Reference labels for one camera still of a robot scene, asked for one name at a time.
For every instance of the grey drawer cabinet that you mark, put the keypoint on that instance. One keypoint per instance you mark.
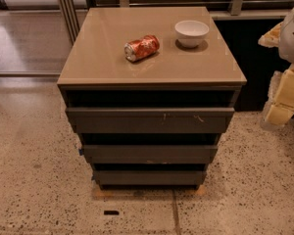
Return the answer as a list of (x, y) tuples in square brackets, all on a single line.
[(98, 75)]

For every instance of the crushed orange soda can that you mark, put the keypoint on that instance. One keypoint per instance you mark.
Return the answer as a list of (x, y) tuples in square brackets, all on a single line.
[(141, 48)]

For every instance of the blue tape piece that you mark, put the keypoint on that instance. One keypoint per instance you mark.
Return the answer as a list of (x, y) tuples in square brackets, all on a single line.
[(80, 151)]

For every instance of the black floor slot plate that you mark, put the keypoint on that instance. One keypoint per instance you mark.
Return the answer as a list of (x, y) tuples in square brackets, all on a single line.
[(111, 213)]

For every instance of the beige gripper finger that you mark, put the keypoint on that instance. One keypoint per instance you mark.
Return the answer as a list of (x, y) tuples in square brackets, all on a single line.
[(271, 38), (281, 109)]

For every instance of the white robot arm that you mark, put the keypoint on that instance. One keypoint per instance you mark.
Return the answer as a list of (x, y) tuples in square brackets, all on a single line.
[(286, 52)]

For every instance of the grey bottom drawer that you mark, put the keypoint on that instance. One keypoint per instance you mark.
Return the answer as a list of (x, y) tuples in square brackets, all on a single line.
[(127, 177)]

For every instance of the grey drawer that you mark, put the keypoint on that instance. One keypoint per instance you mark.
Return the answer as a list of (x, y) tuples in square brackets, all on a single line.
[(127, 177), (149, 154), (150, 120)]

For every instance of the white ceramic bowl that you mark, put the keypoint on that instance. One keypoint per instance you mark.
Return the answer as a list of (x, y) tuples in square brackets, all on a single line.
[(191, 34)]

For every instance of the grey top drawer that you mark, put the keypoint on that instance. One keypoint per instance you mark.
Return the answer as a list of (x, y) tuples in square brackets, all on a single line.
[(150, 120)]

